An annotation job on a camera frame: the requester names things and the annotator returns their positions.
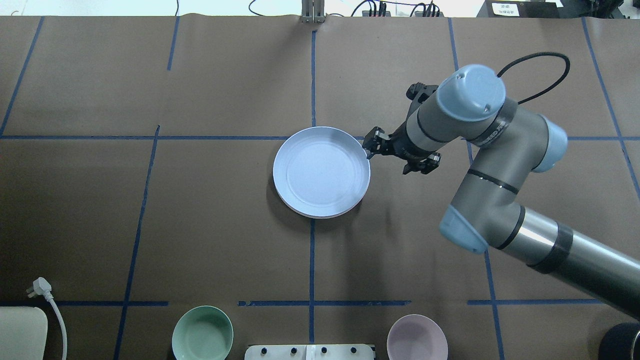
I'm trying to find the pink bowl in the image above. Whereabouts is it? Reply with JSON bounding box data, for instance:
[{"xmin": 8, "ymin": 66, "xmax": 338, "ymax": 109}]
[{"xmin": 386, "ymin": 314, "xmax": 450, "ymax": 360}]

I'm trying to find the light blue plate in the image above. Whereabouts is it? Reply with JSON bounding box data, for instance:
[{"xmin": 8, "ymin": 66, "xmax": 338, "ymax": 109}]
[{"xmin": 272, "ymin": 126, "xmax": 371, "ymax": 203}]

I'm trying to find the cream toaster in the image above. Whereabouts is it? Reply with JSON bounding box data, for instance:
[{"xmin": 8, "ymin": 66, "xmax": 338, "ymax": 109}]
[{"xmin": 0, "ymin": 306, "xmax": 48, "ymax": 360}]

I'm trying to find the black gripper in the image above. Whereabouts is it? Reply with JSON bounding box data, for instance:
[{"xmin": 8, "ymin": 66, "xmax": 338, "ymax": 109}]
[{"xmin": 362, "ymin": 120, "xmax": 442, "ymax": 175}]

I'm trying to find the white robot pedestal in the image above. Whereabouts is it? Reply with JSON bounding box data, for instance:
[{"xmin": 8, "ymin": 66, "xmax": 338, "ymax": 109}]
[{"xmin": 244, "ymin": 343, "xmax": 377, "ymax": 360}]

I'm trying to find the black camera cable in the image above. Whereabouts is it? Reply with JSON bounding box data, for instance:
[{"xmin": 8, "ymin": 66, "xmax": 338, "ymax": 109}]
[{"xmin": 496, "ymin": 52, "xmax": 572, "ymax": 106}]

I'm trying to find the black power box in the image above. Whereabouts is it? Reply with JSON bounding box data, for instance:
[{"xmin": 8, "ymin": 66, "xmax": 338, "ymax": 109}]
[{"xmin": 476, "ymin": 0, "xmax": 560, "ymax": 19}]

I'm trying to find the white toaster plug cable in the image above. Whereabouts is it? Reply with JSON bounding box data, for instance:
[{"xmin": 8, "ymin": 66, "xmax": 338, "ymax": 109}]
[{"xmin": 26, "ymin": 277, "xmax": 69, "ymax": 360}]

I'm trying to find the aluminium frame post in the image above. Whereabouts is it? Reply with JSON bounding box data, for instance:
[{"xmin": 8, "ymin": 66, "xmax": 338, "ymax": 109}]
[{"xmin": 300, "ymin": 0, "xmax": 326, "ymax": 24}]

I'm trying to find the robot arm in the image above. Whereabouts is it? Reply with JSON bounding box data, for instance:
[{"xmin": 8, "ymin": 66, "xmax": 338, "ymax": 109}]
[{"xmin": 362, "ymin": 64, "xmax": 640, "ymax": 319}]

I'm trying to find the dark blue pot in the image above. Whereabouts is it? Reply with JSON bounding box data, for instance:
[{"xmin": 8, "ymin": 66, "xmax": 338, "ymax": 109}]
[{"xmin": 597, "ymin": 322, "xmax": 640, "ymax": 360}]

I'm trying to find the green bowl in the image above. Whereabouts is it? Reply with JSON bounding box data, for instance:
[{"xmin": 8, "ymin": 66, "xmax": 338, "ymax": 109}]
[{"xmin": 171, "ymin": 305, "xmax": 234, "ymax": 360}]

